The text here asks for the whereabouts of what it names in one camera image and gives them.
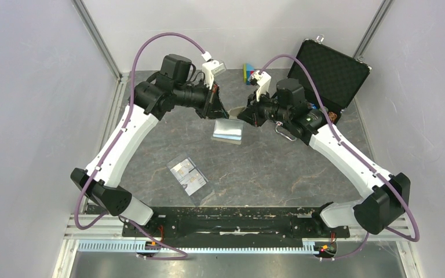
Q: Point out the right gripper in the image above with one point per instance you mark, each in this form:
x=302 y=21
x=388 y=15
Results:
x=252 y=113

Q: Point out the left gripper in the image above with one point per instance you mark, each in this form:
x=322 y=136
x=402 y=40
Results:
x=214 y=108

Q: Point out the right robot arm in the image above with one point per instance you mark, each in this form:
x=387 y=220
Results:
x=379 y=190

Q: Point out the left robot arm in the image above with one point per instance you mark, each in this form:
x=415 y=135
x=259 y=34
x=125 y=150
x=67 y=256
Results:
x=167 y=88

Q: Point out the upper credit card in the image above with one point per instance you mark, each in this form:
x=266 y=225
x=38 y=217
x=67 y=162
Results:
x=180 y=170

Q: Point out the credit card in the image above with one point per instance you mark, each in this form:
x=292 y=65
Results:
x=193 y=182
x=180 y=170

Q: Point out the lower credit card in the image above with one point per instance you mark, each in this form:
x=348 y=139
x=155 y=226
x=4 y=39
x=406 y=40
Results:
x=193 y=182

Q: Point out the clear plastic card sleeve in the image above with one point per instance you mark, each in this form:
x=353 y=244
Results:
x=201 y=196

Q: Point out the colourful toy block stack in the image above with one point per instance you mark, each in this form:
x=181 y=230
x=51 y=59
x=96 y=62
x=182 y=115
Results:
x=248 y=70

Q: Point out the black poker chip case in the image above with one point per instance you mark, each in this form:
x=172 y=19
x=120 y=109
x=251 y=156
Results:
x=321 y=83

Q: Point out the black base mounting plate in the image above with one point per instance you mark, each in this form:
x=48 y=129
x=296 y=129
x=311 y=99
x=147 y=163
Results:
x=239 y=227

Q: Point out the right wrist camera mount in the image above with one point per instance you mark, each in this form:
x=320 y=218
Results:
x=262 y=81

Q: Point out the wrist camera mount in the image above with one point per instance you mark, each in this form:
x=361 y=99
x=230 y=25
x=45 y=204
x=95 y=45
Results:
x=262 y=81
x=211 y=68

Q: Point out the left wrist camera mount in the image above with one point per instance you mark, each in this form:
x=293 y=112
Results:
x=211 y=68

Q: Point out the white slotted cable duct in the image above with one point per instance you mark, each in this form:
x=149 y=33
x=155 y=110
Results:
x=142 y=247

